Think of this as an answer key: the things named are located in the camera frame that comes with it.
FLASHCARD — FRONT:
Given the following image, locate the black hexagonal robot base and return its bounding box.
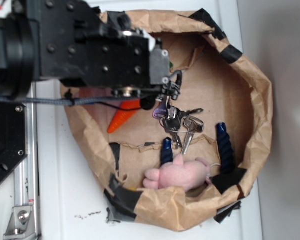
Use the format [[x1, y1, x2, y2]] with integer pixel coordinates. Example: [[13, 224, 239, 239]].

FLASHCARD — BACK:
[[0, 103, 27, 185]]

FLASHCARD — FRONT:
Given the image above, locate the aluminium rail frame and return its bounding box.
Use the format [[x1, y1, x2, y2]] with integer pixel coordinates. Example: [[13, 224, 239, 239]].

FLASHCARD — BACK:
[[2, 82, 42, 240]]

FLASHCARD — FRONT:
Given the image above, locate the brown paper bag bin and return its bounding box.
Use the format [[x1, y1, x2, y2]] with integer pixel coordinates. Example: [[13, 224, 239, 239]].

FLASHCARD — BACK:
[[65, 9, 273, 232]]

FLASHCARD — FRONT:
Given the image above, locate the pink plush pig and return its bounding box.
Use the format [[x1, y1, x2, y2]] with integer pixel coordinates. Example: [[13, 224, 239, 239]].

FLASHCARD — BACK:
[[143, 153, 212, 192]]

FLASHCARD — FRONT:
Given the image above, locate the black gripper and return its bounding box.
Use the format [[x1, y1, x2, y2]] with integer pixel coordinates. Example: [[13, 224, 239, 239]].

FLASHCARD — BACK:
[[38, 0, 182, 100]]

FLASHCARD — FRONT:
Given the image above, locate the bunch of silver keys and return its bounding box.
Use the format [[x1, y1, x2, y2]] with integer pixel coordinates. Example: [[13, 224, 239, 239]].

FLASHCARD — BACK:
[[152, 96, 204, 155]]

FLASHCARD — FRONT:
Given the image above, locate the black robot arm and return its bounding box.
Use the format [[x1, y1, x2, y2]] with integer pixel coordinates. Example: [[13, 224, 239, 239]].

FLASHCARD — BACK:
[[0, 0, 182, 101]]

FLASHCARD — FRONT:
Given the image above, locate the orange plastic toy carrot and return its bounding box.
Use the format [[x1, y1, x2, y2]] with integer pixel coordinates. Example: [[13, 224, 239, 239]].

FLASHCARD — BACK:
[[107, 99, 141, 134]]

